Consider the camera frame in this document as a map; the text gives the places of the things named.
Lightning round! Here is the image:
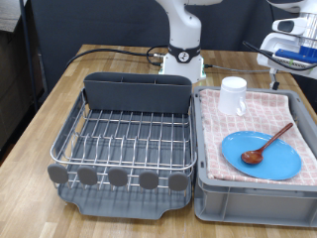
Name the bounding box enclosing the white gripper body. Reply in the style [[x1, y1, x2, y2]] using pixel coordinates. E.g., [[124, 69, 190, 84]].
[[257, 32, 317, 80]]

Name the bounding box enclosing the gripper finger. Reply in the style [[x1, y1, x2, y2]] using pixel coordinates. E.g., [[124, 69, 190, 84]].
[[268, 67, 280, 91]]

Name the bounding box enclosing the brown wooden spoon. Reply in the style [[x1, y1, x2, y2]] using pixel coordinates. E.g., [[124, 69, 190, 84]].
[[241, 122, 294, 166]]

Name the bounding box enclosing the blue plate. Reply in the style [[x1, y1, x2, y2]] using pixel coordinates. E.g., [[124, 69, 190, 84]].
[[221, 130, 303, 181]]

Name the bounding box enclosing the white plastic mug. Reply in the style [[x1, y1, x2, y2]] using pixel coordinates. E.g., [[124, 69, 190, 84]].
[[217, 76, 248, 117]]

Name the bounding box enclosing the pink checked cloth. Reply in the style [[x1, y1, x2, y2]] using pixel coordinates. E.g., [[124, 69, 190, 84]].
[[198, 88, 317, 186]]

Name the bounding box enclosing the grey plastic crate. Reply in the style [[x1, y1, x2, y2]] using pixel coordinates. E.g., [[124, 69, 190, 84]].
[[192, 85, 317, 228]]

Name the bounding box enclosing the dark grey cutlery holder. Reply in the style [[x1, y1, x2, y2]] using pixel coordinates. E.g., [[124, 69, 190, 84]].
[[82, 71, 193, 115]]

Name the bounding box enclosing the dark grey partition panel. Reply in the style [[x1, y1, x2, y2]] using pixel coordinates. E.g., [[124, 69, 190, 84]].
[[25, 0, 317, 112]]

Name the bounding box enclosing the grey plastic drain tray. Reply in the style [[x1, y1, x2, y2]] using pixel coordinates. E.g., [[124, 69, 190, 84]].
[[48, 88, 196, 221]]

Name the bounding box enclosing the black metal pole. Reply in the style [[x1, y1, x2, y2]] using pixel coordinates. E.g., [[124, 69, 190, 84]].
[[19, 0, 39, 112]]

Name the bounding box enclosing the dark cabinet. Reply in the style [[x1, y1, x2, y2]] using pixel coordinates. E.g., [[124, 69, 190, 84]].
[[0, 0, 46, 157]]

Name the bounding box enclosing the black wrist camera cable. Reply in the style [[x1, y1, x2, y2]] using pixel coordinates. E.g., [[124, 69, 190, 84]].
[[242, 40, 317, 72]]

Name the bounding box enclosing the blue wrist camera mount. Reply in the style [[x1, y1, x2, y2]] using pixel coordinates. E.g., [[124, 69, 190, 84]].
[[275, 46, 317, 64]]

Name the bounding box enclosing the thin grey table cable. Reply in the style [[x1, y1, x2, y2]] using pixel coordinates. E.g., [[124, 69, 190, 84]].
[[204, 63, 265, 73]]

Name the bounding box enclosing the metal wire dish rack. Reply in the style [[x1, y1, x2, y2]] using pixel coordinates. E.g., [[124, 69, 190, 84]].
[[47, 87, 198, 193]]

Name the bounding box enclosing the thick black table cable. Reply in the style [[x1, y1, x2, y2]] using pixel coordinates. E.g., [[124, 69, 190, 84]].
[[65, 45, 170, 68]]

